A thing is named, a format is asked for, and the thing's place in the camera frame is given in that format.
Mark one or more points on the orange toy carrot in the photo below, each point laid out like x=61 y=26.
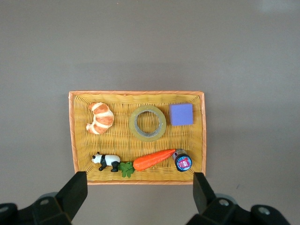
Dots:
x=152 y=159

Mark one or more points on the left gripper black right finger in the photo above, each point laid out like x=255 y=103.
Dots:
x=206 y=201

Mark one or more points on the clear yellowish tape roll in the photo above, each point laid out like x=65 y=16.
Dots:
x=147 y=138

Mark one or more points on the toy panda figure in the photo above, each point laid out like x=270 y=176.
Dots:
x=105 y=159

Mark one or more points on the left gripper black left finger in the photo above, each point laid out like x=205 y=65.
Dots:
x=70 y=197

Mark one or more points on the purple foam cube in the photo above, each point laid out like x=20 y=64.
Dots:
x=181 y=114

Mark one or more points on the toy croissant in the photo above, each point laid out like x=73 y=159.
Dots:
x=103 y=117

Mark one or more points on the yellow wicker basket orange rim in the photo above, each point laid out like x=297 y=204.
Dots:
x=117 y=143

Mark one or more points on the small dark can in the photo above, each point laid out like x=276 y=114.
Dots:
x=183 y=163

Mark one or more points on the brown table cover cloth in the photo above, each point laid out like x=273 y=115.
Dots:
x=150 y=47

